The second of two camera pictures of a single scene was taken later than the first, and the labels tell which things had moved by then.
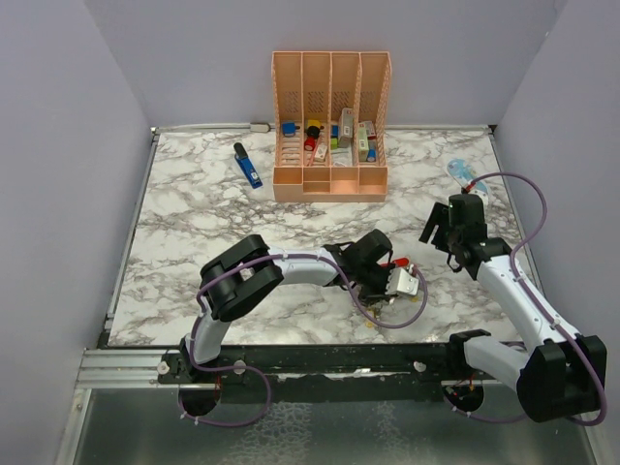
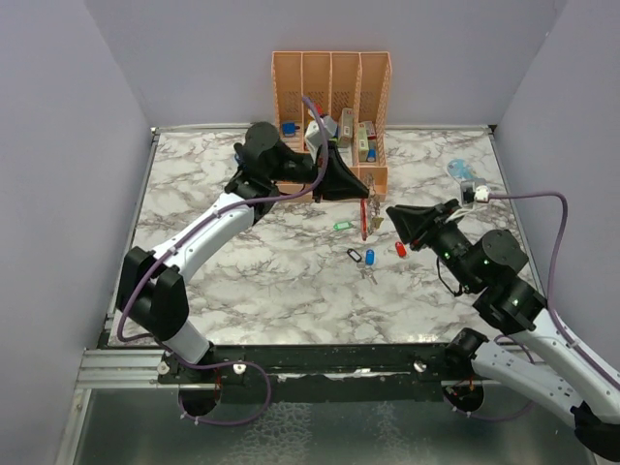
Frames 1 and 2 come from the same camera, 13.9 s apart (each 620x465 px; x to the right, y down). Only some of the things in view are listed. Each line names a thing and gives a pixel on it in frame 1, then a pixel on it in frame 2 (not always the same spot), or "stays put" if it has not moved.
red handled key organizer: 400,262 -> 371,218
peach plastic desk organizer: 329,111 stays put
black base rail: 327,374 stays put
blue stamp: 289,129 stays put
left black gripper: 381,293 -> 339,181
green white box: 347,128 stays put
